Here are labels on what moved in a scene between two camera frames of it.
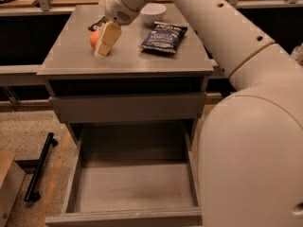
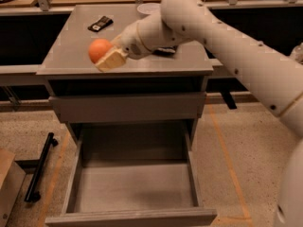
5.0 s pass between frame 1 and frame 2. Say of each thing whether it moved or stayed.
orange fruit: moved
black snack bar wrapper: stayed
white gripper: moved
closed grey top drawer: stayed
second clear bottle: stayed
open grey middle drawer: stayed
